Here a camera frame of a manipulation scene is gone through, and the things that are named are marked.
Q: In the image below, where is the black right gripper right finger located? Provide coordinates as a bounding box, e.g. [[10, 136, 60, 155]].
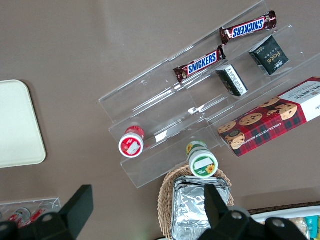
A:
[[199, 184, 266, 240]]

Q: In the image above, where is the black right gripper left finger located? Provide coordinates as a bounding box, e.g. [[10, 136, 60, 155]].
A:
[[18, 184, 94, 240]]

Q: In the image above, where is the oval light wicker basket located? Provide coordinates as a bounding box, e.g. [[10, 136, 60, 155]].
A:
[[157, 163, 236, 240]]

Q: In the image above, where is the cream plastic tray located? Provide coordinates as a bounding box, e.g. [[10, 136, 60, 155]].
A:
[[0, 79, 47, 169]]

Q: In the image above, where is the clear acrylic bottle rack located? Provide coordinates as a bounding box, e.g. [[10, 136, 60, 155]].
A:
[[0, 197, 62, 226]]

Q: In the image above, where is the stack of foil trays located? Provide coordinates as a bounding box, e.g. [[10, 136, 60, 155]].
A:
[[171, 175, 231, 240]]

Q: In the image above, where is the red cola bottle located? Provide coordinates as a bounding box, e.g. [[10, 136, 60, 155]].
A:
[[7, 208, 32, 223], [30, 208, 48, 221]]

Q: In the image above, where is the green lid white cup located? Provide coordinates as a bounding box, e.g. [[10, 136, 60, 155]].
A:
[[185, 140, 219, 179]]

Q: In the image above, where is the white rectangular snack bin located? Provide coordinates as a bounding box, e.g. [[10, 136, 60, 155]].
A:
[[251, 208, 320, 240]]

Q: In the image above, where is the clear bag of crackers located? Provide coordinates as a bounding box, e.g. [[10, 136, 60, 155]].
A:
[[291, 218, 309, 236]]

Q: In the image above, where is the red lid cup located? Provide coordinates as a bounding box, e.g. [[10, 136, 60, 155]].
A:
[[118, 125, 146, 158]]

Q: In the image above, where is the teal snack pack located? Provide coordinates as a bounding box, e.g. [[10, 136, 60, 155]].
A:
[[304, 216, 320, 239]]

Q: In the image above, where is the red tartan cookie box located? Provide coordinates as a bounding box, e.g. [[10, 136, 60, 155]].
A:
[[217, 76, 320, 158]]

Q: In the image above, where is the clear acrylic stepped display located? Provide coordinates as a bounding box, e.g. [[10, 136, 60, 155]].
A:
[[98, 0, 320, 190]]

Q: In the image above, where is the black box with white label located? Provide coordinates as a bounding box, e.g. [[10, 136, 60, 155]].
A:
[[215, 64, 249, 98]]

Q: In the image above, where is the Snickers chocolate bar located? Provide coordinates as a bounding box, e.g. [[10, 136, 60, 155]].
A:
[[219, 10, 278, 46], [173, 45, 227, 83]]

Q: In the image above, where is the black box with gold print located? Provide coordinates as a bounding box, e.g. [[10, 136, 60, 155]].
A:
[[249, 34, 290, 76]]

